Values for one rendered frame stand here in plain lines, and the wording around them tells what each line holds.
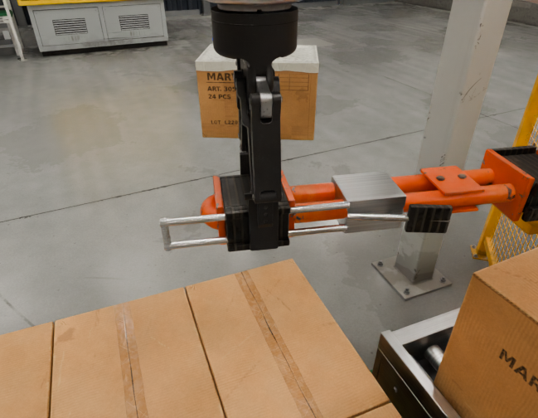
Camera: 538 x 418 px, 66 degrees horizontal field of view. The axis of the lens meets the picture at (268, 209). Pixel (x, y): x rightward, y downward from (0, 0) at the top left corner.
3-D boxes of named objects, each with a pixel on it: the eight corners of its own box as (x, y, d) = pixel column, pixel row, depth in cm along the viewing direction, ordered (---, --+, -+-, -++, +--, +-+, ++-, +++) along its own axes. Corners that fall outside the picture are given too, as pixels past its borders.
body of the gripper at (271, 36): (308, 10, 32) (303, 123, 37) (288, -3, 39) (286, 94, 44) (212, 12, 31) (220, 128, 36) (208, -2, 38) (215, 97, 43)
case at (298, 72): (312, 114, 253) (316, 45, 231) (313, 140, 219) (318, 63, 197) (215, 111, 256) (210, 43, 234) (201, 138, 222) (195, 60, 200)
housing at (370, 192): (379, 199, 54) (385, 168, 51) (402, 230, 48) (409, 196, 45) (327, 204, 53) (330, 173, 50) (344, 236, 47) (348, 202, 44)
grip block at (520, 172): (525, 180, 58) (540, 141, 55) (579, 219, 50) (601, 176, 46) (470, 185, 57) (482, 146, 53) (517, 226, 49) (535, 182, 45)
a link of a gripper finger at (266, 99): (269, 63, 38) (278, 49, 32) (273, 121, 38) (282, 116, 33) (243, 64, 37) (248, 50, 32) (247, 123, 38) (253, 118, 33)
